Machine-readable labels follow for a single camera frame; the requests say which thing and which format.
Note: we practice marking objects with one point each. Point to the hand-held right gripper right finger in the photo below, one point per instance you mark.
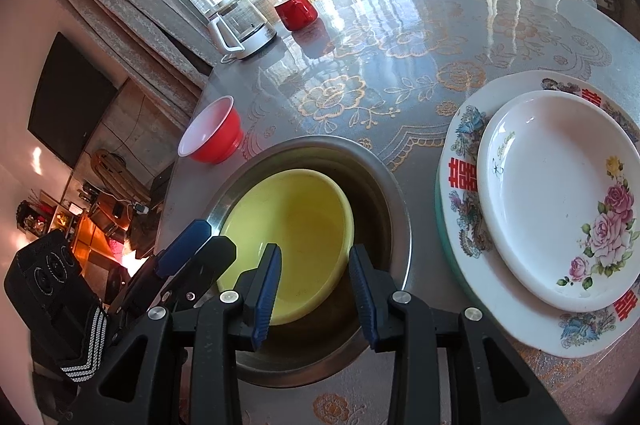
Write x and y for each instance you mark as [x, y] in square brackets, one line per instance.
[361, 295]

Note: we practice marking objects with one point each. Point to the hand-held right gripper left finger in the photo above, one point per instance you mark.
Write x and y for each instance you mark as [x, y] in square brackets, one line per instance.
[265, 295]

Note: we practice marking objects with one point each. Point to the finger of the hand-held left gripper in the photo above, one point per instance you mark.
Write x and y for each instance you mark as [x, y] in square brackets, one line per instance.
[182, 247]
[210, 262]

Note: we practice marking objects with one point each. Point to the yellow plastic bowl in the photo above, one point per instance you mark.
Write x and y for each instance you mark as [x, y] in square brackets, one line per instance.
[300, 225]

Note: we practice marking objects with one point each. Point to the stainless steel bowl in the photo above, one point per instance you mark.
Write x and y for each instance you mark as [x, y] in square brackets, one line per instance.
[382, 215]

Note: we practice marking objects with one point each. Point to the white floral plate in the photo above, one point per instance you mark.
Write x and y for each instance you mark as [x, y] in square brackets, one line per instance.
[550, 195]

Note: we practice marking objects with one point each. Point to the wooden cabinet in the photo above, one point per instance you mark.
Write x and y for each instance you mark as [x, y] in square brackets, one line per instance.
[95, 225]

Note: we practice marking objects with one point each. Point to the red plastic bowl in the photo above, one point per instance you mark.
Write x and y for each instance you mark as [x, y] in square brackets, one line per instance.
[212, 132]

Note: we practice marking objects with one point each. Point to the large patterned plate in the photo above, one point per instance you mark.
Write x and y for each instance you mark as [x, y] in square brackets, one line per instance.
[465, 210]

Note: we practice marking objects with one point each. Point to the floral lace table cover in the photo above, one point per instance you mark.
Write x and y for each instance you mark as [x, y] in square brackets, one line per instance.
[400, 70]

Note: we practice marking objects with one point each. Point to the white glass electric kettle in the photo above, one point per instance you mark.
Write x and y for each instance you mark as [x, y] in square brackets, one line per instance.
[245, 27]

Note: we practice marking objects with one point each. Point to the red mug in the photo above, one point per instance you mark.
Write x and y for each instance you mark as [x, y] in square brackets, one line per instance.
[295, 12]

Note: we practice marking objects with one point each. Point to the black wall television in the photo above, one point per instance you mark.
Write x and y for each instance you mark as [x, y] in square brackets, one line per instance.
[70, 100]

